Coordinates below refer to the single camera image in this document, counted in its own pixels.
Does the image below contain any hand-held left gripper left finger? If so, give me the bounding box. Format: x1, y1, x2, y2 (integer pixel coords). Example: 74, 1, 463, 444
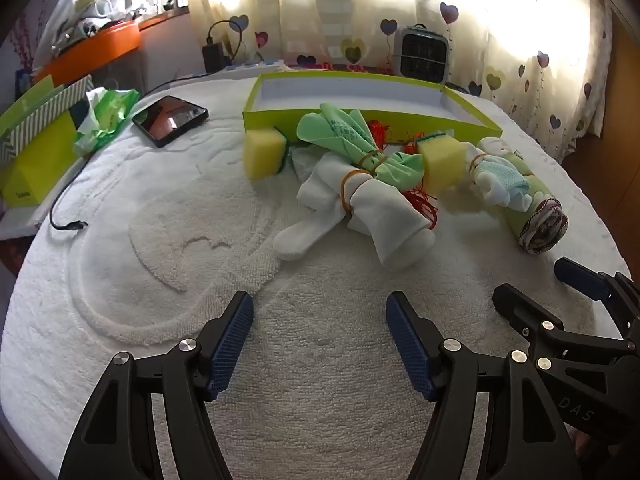
59, 291, 255, 480

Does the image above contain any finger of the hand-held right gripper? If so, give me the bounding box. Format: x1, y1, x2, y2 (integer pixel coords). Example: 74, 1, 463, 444
492, 283, 566, 346
555, 257, 640, 336

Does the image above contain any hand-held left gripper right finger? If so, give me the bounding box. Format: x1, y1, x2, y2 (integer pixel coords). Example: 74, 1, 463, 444
386, 291, 583, 480

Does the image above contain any green towel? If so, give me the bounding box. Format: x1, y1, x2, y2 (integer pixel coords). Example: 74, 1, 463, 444
475, 137, 570, 256

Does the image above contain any white and mint sock bundle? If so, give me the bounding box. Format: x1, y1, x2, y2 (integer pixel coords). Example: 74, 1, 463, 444
462, 142, 533, 213

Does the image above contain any white towel bundle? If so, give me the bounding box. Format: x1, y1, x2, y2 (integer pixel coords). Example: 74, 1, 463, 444
274, 152, 433, 268

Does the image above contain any red tassel mask ornament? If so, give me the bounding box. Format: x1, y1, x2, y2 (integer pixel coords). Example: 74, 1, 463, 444
367, 120, 441, 231

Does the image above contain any yellow sponge with green pad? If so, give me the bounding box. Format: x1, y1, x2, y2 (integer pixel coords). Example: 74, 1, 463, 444
244, 127, 288, 181
415, 132, 476, 196

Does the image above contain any light green cloth bundle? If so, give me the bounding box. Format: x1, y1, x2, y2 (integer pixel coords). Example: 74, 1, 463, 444
296, 103, 426, 186

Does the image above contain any lime green cardboard box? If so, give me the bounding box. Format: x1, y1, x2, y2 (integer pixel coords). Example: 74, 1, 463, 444
242, 72, 503, 148

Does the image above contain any white terry bedspread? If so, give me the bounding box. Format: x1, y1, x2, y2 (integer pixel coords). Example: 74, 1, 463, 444
0, 67, 633, 480

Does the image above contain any brown wooden wardrobe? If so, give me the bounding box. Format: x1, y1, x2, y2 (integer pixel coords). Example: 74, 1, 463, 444
560, 7, 640, 221

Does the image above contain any black smartphone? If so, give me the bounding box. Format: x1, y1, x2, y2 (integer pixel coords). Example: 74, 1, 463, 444
131, 95, 210, 149

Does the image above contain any heart print curtain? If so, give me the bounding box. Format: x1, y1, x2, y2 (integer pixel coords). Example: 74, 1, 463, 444
187, 0, 613, 161

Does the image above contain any green and white plastic bag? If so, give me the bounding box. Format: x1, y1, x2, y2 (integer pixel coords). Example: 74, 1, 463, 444
74, 87, 141, 157

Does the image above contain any lime green striped box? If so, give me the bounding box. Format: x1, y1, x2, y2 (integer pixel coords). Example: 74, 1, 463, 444
0, 74, 96, 207

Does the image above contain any small grey desk fan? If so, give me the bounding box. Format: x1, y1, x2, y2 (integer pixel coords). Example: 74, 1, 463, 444
392, 25, 451, 84

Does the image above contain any white and blue power strip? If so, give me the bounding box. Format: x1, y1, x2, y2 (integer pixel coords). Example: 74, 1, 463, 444
227, 59, 286, 72

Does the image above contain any colourful striped blanket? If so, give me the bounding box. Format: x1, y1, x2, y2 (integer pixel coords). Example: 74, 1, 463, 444
285, 60, 396, 77

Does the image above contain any black charger adapter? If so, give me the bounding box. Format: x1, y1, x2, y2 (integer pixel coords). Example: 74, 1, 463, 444
202, 42, 228, 74

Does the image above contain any orange shelf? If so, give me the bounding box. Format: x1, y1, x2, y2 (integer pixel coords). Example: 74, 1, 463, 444
32, 22, 142, 87

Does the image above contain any pile of bags and bottles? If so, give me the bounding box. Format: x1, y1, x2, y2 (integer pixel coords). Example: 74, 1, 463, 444
35, 0, 151, 56

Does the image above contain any black charging cable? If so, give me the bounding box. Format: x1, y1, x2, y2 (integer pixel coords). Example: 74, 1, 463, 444
50, 20, 251, 233

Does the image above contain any pink blossom wall decal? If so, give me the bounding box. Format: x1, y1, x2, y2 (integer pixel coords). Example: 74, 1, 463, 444
7, 15, 46, 73

